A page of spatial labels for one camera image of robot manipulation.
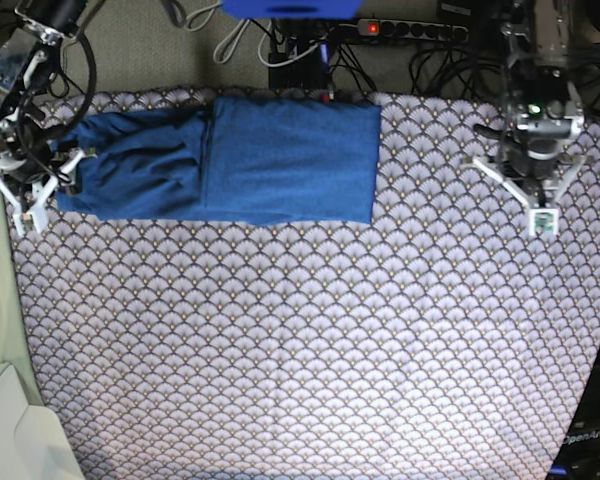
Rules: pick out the white plastic bin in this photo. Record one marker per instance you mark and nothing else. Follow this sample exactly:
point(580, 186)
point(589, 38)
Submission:
point(33, 444)

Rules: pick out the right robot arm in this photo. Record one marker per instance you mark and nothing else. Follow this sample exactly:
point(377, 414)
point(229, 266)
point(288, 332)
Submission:
point(29, 64)

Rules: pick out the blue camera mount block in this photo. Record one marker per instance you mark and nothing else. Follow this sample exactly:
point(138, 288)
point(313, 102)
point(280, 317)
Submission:
point(292, 9)

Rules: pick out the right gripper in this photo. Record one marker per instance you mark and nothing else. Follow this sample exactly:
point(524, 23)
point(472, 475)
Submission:
point(16, 173)

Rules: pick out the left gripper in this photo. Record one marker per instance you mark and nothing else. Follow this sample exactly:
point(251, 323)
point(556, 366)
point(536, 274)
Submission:
point(529, 165)

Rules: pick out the white power strip red switch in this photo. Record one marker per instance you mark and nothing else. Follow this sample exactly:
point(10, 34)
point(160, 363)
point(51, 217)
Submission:
point(408, 30)

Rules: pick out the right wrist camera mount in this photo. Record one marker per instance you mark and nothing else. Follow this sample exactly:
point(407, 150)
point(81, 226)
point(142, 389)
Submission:
point(29, 205)

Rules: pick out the blue T-shirt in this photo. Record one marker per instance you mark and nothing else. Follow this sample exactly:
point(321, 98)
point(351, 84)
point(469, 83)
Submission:
point(261, 161)

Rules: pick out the black OpenArm box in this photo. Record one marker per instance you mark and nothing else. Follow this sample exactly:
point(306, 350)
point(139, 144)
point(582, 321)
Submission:
point(579, 456)

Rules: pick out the fan-patterned table cloth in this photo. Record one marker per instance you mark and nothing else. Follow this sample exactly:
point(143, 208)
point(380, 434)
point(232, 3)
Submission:
point(439, 342)

